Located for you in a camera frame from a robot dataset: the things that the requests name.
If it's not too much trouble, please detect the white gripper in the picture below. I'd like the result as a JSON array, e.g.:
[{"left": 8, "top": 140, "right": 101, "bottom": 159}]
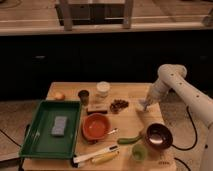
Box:
[{"left": 146, "top": 79, "right": 170, "bottom": 104}]

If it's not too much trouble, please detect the red bowl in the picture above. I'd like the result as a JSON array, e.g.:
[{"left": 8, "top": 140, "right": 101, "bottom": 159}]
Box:
[{"left": 82, "top": 113, "right": 111, "bottom": 141}]

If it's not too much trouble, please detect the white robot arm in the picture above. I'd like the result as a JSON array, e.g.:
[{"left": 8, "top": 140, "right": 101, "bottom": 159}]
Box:
[{"left": 146, "top": 64, "right": 213, "bottom": 171}]

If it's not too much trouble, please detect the dark brown bowl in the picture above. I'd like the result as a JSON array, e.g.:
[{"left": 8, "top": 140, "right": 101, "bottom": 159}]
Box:
[{"left": 145, "top": 123, "right": 173, "bottom": 150}]

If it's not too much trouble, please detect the brown grape cluster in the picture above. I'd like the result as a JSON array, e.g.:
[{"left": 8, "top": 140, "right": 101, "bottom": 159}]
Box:
[{"left": 110, "top": 99, "right": 129, "bottom": 114}]

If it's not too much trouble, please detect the white lidded jar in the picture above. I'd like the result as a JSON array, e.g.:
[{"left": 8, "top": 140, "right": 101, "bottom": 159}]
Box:
[{"left": 96, "top": 81, "right": 110, "bottom": 99}]

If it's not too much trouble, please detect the metal spoon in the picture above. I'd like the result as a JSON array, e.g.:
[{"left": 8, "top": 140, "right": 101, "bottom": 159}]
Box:
[{"left": 107, "top": 128, "right": 118, "bottom": 135}]

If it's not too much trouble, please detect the green cucumber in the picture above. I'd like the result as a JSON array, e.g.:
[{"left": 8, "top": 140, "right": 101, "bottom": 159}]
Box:
[{"left": 117, "top": 134, "right": 143, "bottom": 145}]

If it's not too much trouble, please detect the green cup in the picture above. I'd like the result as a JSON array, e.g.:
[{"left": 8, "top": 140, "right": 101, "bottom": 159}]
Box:
[{"left": 132, "top": 144, "right": 148, "bottom": 162}]

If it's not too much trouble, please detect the brown block brush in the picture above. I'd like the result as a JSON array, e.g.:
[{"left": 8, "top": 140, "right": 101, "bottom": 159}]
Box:
[{"left": 87, "top": 104, "right": 108, "bottom": 114}]

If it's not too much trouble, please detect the dark metal cup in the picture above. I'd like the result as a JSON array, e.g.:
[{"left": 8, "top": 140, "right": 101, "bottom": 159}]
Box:
[{"left": 78, "top": 90, "right": 89, "bottom": 106}]

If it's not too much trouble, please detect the yellow corn cob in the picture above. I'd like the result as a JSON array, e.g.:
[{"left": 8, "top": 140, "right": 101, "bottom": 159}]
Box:
[{"left": 91, "top": 151, "right": 119, "bottom": 164}]

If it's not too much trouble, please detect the grey sponge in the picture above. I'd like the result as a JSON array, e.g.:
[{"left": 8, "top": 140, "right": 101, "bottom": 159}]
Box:
[{"left": 51, "top": 116, "right": 68, "bottom": 136}]

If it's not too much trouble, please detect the green plastic tray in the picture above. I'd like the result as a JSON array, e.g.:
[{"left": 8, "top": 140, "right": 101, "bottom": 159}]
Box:
[{"left": 19, "top": 100, "right": 81, "bottom": 159}]

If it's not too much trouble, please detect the black cable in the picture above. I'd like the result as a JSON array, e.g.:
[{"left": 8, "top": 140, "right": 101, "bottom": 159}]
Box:
[{"left": 171, "top": 105, "right": 199, "bottom": 152}]

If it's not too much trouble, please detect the wooden chair frame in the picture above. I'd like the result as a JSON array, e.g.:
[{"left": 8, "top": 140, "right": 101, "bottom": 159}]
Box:
[{"left": 54, "top": 0, "right": 134, "bottom": 31}]

